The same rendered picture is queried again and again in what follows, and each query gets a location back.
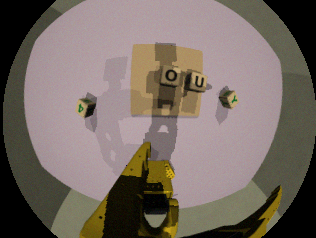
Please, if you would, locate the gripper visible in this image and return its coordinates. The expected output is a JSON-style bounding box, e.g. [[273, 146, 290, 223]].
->
[[80, 142, 282, 238]]

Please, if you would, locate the tan flat mat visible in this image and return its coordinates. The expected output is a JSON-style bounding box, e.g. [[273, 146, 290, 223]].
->
[[130, 44, 203, 116]]

